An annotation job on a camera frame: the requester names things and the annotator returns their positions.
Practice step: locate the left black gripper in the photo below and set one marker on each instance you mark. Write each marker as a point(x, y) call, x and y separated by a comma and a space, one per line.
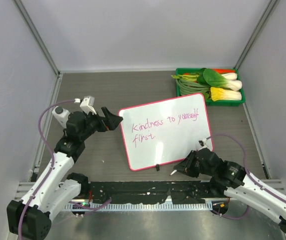
point(110, 122)

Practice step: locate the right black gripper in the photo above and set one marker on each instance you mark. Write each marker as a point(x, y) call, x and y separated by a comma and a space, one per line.
point(186, 166)

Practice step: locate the pink framed whiteboard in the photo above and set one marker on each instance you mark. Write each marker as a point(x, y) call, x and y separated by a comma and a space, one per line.
point(165, 131)

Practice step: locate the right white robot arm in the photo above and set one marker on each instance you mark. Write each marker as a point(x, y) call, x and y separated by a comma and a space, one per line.
point(232, 180)

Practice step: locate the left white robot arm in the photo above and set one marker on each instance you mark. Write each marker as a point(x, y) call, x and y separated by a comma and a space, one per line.
point(32, 216)

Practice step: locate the green long beans bundle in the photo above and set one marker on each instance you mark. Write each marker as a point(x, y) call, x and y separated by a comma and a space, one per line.
point(184, 87)

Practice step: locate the yellow bok choy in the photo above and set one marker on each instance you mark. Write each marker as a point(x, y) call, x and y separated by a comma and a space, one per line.
point(220, 94)

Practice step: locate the green bok choy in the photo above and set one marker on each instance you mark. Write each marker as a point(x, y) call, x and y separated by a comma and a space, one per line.
point(211, 78)

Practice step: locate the white bok choy back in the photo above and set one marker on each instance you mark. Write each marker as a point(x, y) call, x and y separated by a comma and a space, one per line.
point(230, 76)

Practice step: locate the orange carrot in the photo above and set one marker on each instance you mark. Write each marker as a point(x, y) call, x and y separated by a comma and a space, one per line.
point(223, 71)

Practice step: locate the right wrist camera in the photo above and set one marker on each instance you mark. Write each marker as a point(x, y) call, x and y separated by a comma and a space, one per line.
point(206, 143)

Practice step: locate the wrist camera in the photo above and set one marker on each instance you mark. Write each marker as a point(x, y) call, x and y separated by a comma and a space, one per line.
point(206, 143)
point(87, 105)

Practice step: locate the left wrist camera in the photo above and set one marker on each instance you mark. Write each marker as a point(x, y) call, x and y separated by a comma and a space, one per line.
point(87, 105)

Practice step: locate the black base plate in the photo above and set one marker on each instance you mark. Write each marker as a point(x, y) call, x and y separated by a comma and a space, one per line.
point(152, 192)

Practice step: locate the white slotted cable duct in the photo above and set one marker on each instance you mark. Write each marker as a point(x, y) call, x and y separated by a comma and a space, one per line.
point(167, 206)

